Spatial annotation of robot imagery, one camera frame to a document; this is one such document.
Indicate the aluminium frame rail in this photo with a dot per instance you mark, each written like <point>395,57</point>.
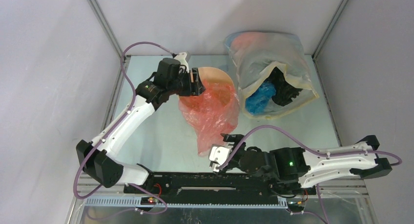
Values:
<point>124,196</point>

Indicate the large translucent storage bag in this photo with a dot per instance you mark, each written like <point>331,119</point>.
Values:
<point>254,56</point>

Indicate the beige plastic trash bin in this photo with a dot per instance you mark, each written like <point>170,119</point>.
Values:
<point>220,80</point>

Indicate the circuit board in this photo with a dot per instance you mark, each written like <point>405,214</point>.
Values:
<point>149,201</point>
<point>295,207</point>

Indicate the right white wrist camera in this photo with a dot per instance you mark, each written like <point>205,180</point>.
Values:
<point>218,155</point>

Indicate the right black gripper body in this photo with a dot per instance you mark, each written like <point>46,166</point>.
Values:
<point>235,148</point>

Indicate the black plastic trash bag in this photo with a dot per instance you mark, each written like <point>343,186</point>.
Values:
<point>285,92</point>

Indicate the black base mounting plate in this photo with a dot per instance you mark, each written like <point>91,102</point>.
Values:
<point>210,181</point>

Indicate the right circuit board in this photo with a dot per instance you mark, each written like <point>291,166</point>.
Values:
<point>295,207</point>

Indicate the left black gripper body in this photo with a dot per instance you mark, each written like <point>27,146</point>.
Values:
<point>181,86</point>

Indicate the red plastic trash bag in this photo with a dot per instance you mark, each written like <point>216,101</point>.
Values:
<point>208,132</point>

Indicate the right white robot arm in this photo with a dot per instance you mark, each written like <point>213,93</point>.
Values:
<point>291,171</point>

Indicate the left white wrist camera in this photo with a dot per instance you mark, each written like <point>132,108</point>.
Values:
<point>183,58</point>

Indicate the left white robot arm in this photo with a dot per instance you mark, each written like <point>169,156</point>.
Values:
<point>98,157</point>

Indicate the left circuit board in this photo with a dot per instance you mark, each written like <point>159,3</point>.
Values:
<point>149,201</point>

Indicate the blue plastic trash bag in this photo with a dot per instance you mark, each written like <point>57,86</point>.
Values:
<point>258,101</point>

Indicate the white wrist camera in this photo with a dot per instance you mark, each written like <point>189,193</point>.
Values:
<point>218,155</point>
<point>183,58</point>

